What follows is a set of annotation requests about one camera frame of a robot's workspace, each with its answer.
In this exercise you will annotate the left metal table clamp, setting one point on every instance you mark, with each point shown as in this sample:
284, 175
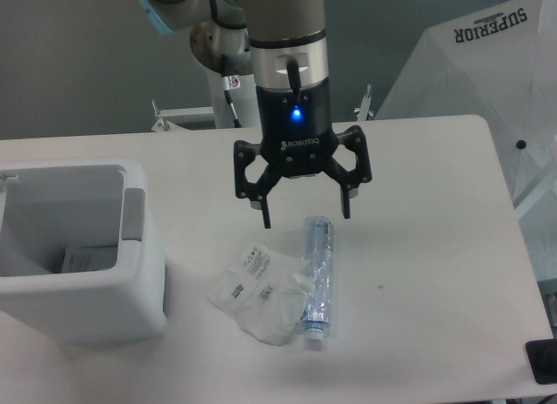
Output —
182, 119

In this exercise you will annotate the metal table clamp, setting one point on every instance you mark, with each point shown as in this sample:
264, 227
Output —
182, 119
363, 112

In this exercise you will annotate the white Superior umbrella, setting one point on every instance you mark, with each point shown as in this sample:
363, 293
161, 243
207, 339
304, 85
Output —
500, 64

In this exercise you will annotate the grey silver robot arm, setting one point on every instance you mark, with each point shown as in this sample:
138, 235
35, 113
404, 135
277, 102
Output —
286, 41

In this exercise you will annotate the white trash can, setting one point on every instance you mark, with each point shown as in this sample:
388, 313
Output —
47, 205

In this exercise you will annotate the right metal table clamp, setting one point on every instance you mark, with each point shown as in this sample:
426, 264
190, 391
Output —
363, 112

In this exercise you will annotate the paper sheet inside bin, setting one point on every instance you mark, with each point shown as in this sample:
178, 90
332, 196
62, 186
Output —
80, 259

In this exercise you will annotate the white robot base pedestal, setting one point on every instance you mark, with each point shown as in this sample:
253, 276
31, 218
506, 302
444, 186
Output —
225, 56

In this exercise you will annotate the crushed clear plastic bottle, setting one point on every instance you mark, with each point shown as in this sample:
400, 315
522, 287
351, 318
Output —
318, 252

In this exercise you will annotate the white plastic wrapper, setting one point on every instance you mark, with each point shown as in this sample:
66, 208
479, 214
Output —
264, 292

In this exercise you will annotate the black device at table edge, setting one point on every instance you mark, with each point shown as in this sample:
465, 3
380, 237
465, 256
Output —
541, 355

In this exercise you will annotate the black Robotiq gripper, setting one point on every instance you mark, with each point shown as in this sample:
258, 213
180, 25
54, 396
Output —
298, 140

